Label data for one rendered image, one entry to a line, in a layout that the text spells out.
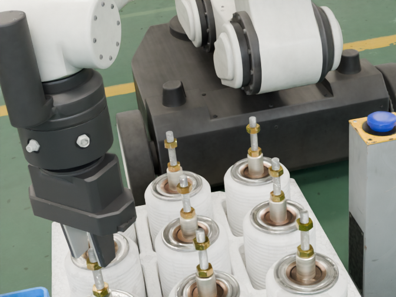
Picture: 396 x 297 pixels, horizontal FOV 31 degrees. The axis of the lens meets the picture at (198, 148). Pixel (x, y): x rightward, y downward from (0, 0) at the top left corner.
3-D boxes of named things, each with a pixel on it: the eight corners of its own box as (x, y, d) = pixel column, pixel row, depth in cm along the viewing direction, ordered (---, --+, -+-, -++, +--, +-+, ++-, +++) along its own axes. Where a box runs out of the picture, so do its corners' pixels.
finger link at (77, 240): (92, 245, 79) (82, 199, 76) (73, 262, 76) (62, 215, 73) (81, 241, 80) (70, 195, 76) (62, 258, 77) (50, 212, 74)
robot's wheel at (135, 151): (125, 180, 153) (111, 96, 143) (148, 175, 154) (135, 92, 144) (138, 233, 136) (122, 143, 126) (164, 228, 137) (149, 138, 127)
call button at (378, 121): (362, 125, 100) (362, 112, 99) (389, 121, 101) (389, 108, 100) (373, 139, 97) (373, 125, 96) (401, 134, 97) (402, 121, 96)
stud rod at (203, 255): (206, 287, 81) (200, 234, 77) (200, 283, 81) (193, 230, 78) (212, 282, 81) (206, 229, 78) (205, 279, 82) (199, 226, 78)
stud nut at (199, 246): (201, 253, 78) (200, 247, 77) (190, 247, 79) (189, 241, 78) (213, 244, 79) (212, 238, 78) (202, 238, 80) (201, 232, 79)
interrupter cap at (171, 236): (207, 258, 88) (207, 254, 88) (152, 248, 91) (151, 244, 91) (227, 223, 94) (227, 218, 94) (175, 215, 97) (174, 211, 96)
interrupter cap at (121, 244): (59, 262, 90) (58, 257, 90) (96, 229, 96) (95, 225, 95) (105, 279, 87) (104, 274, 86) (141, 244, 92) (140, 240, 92)
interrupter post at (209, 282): (221, 299, 82) (218, 276, 80) (201, 304, 81) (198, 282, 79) (214, 286, 84) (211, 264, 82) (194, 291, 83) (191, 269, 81)
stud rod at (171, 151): (178, 180, 101) (172, 133, 98) (172, 180, 101) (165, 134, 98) (178, 175, 102) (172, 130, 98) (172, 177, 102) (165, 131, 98)
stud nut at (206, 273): (204, 280, 80) (203, 274, 79) (193, 273, 81) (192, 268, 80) (216, 270, 81) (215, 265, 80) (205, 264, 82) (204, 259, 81)
